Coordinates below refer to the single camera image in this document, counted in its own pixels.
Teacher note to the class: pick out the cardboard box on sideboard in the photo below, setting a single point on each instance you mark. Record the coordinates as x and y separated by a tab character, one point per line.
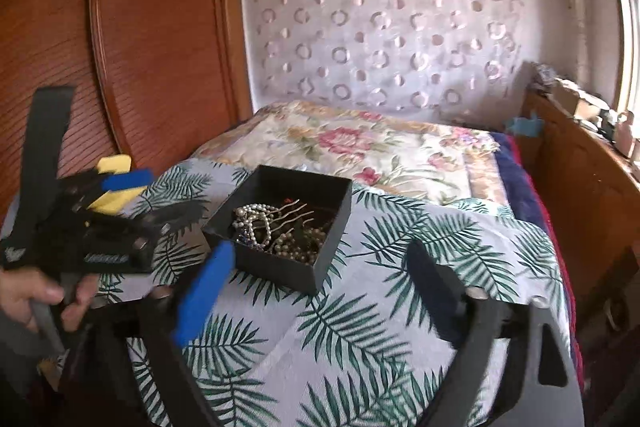
576	102

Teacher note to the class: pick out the black jewelry box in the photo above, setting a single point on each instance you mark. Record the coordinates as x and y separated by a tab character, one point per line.
243	219

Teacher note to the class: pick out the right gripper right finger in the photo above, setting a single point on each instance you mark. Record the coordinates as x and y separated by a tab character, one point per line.
538	386

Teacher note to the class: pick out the person left hand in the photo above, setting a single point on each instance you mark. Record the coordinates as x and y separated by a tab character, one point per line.
19	288

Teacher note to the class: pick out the circle patterned wall curtain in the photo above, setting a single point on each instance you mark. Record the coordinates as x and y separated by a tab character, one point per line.
458	61

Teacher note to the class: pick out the palm leaf bedspread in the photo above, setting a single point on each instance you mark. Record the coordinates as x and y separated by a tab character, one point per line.
364	352

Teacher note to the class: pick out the dark blue blanket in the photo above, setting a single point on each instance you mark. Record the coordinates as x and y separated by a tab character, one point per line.
528	206

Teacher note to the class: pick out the metal hair fork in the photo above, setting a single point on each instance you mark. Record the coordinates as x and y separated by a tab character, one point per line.
288	214

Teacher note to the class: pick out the wooden headboard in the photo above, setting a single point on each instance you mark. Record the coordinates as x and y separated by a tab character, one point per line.
154	79

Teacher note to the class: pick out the wooden sideboard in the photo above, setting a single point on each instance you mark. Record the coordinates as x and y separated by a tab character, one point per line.
592	201

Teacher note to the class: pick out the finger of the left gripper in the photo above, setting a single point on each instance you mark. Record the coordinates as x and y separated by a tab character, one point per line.
144	230
81	189

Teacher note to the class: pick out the pink ceramic jar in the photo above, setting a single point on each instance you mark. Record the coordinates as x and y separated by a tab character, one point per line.
623	138

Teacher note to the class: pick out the floral quilt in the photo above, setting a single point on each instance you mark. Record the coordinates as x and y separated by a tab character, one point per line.
433	162

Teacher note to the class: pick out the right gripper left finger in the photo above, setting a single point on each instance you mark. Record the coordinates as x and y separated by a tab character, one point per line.
98	387

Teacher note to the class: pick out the window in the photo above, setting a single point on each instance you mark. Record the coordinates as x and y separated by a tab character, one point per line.
627	91

